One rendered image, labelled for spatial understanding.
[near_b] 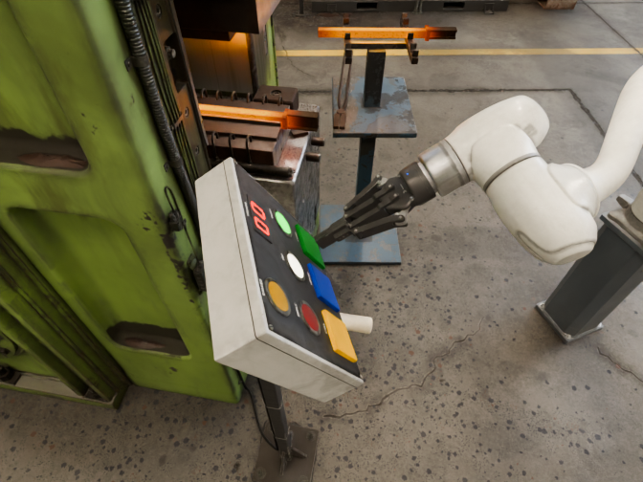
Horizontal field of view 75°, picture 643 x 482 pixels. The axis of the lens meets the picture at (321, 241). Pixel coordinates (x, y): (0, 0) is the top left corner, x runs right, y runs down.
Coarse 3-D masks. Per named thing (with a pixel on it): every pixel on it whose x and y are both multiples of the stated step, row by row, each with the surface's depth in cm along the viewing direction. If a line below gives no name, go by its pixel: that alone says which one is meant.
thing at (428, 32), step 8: (320, 32) 140; (328, 32) 140; (336, 32) 140; (344, 32) 140; (352, 32) 140; (360, 32) 140; (368, 32) 140; (376, 32) 140; (384, 32) 140; (392, 32) 140; (400, 32) 140; (408, 32) 140; (416, 32) 140; (424, 32) 140; (432, 32) 140; (440, 32) 140; (448, 32) 140; (456, 32) 140
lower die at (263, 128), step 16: (208, 128) 111; (224, 128) 111; (240, 128) 111; (256, 128) 111; (272, 128) 111; (224, 144) 108; (240, 144) 108; (256, 144) 108; (272, 144) 108; (240, 160) 110; (256, 160) 109; (272, 160) 108
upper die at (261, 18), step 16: (176, 0) 82; (192, 0) 82; (208, 0) 81; (224, 0) 81; (240, 0) 80; (256, 0) 80; (272, 0) 90; (192, 16) 84; (208, 16) 83; (224, 16) 83; (240, 16) 82; (256, 16) 82; (240, 32) 85; (256, 32) 84
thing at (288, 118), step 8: (200, 104) 115; (208, 104) 115; (208, 112) 114; (216, 112) 113; (224, 112) 113; (232, 112) 113; (240, 112) 113; (248, 112) 113; (256, 112) 113; (264, 112) 113; (272, 112) 113; (280, 112) 113; (288, 112) 111; (296, 112) 111; (304, 112) 111; (312, 112) 111; (280, 120) 112; (288, 120) 112; (296, 120) 112; (304, 120) 112; (312, 120) 111; (288, 128) 114; (296, 128) 113; (304, 128) 113; (312, 128) 113
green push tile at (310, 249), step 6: (300, 228) 82; (300, 234) 80; (306, 234) 83; (300, 240) 79; (306, 240) 81; (312, 240) 84; (306, 246) 78; (312, 246) 82; (306, 252) 77; (312, 252) 80; (318, 252) 83; (312, 258) 79; (318, 258) 81; (318, 264) 81
